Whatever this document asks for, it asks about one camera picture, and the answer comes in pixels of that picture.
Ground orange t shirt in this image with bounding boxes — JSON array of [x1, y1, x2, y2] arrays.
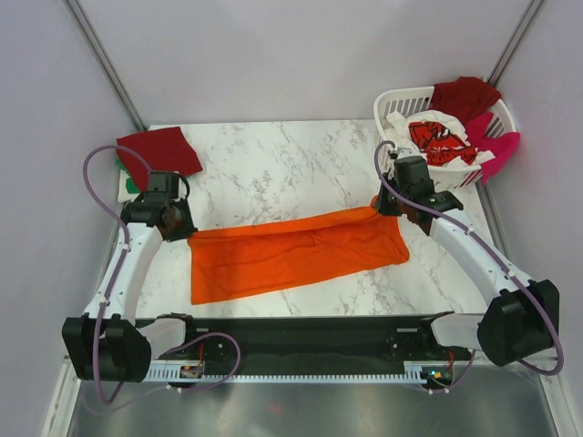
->
[[188, 206, 410, 305]]

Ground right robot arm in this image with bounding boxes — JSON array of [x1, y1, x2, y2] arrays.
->
[[374, 157, 564, 375]]

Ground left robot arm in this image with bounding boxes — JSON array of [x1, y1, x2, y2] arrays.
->
[[62, 171, 200, 382]]

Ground folded green shirt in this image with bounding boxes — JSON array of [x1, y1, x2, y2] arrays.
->
[[116, 159, 140, 195]]

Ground folded cream shirt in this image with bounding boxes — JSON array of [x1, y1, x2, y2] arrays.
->
[[118, 170, 140, 203]]

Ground white red printed shirt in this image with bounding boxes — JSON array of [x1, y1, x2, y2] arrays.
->
[[385, 110, 495, 168]]

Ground folded dark red shirt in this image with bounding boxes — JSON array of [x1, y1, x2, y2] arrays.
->
[[117, 127, 203, 191]]

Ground pink crumpled shirt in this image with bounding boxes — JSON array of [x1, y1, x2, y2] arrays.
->
[[465, 111, 520, 186]]

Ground dark red crumpled shirt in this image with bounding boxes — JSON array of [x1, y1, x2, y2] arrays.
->
[[431, 76, 501, 124]]

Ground white slotted cable duct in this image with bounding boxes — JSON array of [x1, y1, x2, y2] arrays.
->
[[143, 361, 453, 384]]

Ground right aluminium corner post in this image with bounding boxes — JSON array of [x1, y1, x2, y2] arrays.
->
[[487, 0, 547, 87]]

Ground aluminium corner post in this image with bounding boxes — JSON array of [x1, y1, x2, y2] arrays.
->
[[487, 0, 547, 87], [62, 0, 148, 131]]

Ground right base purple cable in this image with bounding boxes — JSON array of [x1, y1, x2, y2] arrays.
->
[[409, 348, 477, 396]]

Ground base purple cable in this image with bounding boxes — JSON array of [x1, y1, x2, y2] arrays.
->
[[409, 348, 477, 396], [81, 332, 241, 416]]

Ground left aluminium corner post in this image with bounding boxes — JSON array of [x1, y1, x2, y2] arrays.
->
[[62, 0, 148, 131]]

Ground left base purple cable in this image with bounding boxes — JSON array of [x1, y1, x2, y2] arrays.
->
[[81, 332, 241, 416]]

